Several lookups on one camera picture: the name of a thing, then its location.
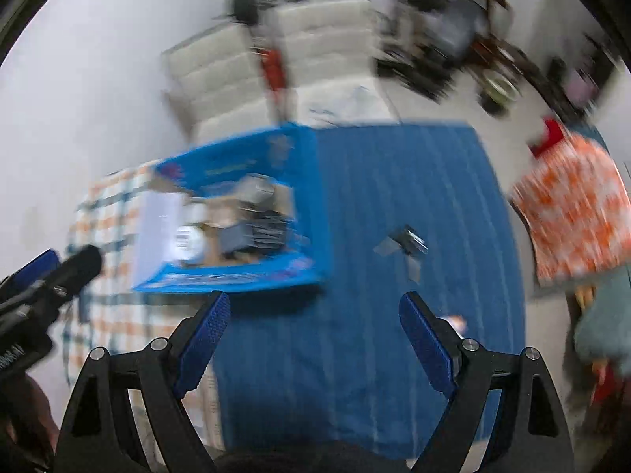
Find blue striped tablecloth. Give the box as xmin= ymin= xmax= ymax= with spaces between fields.
xmin=211 ymin=123 xmax=529 ymax=460

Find barbell with black plates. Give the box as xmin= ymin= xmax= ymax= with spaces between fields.
xmin=212 ymin=0 xmax=449 ymax=28

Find teal blanket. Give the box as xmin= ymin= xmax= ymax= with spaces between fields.
xmin=572 ymin=261 xmax=631 ymax=368

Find black weight bench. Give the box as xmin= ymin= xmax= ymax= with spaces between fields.
xmin=377 ymin=0 xmax=489 ymax=104

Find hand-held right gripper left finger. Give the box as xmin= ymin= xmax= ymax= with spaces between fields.
xmin=53 ymin=291 xmax=231 ymax=473

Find blue cardboard box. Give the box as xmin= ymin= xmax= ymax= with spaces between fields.
xmin=132 ymin=123 xmax=332 ymax=293

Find black round tin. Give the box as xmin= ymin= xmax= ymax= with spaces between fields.
xmin=246 ymin=212 xmax=294 ymax=257

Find small grey box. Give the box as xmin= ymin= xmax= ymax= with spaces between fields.
xmin=239 ymin=173 xmax=277 ymax=212

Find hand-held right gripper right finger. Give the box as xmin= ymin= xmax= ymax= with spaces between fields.
xmin=399 ymin=292 xmax=575 ymax=473

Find red plastic bag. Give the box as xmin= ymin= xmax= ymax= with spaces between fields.
xmin=260 ymin=47 xmax=291 ymax=109

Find plaid cloth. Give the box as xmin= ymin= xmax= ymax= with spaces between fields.
xmin=62 ymin=160 xmax=171 ymax=390

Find green trash bin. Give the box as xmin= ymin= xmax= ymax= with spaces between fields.
xmin=477 ymin=68 xmax=524 ymax=119

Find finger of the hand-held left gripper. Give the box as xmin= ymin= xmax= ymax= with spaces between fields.
xmin=47 ymin=244 xmax=104 ymax=299
xmin=7 ymin=248 xmax=61 ymax=287

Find white padded chair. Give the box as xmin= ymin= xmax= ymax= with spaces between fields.
xmin=162 ymin=27 xmax=277 ymax=141
xmin=273 ymin=0 xmax=395 ymax=126

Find person's left hand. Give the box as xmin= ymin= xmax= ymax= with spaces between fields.
xmin=0 ymin=373 xmax=59 ymax=469

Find bunch of keys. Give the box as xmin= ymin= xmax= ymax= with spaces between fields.
xmin=373 ymin=225 xmax=429 ymax=283

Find white round tin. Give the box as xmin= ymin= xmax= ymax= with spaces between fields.
xmin=172 ymin=224 xmax=205 ymax=261

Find red cloth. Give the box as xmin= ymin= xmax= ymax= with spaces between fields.
xmin=527 ymin=117 xmax=573 ymax=158

